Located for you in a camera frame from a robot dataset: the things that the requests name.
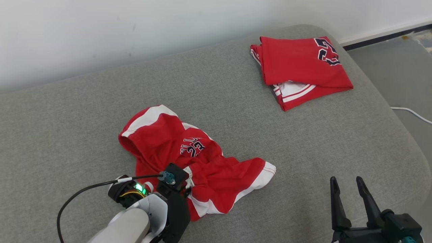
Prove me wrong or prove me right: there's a red jersey with white sleeves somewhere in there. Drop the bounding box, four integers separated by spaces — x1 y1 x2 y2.
250 36 354 112

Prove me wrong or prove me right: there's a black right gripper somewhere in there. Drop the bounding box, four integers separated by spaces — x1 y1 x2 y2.
330 176 424 243

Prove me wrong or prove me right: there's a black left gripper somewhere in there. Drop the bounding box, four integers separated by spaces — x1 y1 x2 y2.
108 175 191 243

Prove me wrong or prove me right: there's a white floor cable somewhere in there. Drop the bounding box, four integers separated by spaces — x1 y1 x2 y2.
390 107 432 125

